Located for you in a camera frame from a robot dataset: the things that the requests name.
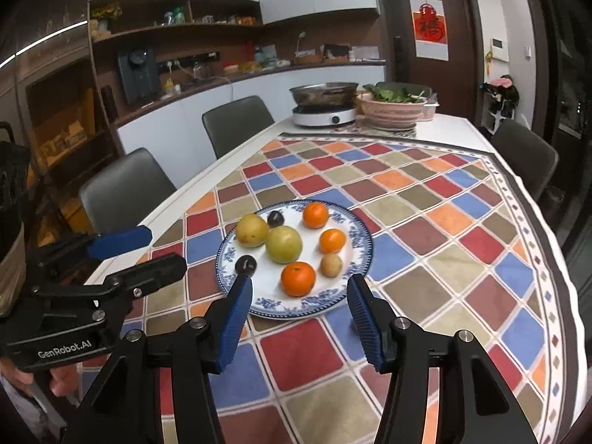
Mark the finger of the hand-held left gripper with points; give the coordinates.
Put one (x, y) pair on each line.
(157, 270)
(120, 240)

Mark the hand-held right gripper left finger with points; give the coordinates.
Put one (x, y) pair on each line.
(236, 319)

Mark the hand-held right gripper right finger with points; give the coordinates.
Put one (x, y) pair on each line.
(365, 319)

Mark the blue floral plate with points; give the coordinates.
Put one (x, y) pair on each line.
(273, 291)

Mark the dark plum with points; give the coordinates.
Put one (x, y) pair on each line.
(245, 265)
(276, 218)

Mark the orange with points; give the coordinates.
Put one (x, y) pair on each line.
(316, 215)
(332, 241)
(298, 279)

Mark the person's left hand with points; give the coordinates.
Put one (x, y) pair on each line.
(62, 379)

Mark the grey dining chair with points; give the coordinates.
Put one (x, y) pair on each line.
(125, 185)
(527, 157)
(240, 120)

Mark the brown kiwi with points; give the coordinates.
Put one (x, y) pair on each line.
(331, 264)

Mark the colourful checkered tablecloth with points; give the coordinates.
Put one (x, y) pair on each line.
(416, 263)

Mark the patterned clothing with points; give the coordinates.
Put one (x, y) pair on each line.
(27, 407)

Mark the green pear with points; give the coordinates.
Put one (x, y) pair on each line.
(283, 244)

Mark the yellow pear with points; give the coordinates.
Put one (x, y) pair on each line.
(252, 230)

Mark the glass display cabinet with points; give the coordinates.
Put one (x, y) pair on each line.
(64, 115)

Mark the black bottle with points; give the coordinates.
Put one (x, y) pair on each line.
(107, 101)

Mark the white sideboard cabinet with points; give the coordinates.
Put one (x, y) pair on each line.
(194, 115)

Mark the yellow bottle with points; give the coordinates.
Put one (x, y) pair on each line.
(169, 85)

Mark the black countertop appliance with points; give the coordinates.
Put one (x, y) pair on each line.
(136, 76)

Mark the patterned placemat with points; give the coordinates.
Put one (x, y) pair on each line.
(370, 130)

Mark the white induction cooker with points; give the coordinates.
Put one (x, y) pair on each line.
(323, 115)

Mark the pink plastic basket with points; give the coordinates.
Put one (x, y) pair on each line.
(393, 111)

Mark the steel pan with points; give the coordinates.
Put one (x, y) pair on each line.
(323, 95)

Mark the leafy greens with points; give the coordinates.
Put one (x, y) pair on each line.
(393, 92)

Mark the sunflower bouquet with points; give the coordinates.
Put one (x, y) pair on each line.
(106, 10)

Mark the white toy stroller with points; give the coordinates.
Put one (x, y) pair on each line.
(499, 106)

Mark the white box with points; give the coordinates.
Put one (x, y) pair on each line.
(365, 53)

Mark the white gooseneck lamp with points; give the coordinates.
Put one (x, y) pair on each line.
(300, 41)

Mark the black bag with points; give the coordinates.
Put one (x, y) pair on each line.
(335, 51)

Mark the pink plush toy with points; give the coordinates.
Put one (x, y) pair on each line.
(504, 83)

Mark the yellow hanging charm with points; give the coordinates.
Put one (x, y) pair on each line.
(489, 62)

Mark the brown door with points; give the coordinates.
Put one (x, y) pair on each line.
(393, 9)

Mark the wooden wall shelf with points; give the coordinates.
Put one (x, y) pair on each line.
(208, 39)

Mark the red wall poster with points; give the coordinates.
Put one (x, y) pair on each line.
(430, 27)

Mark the white wall panel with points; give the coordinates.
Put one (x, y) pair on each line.
(498, 48)

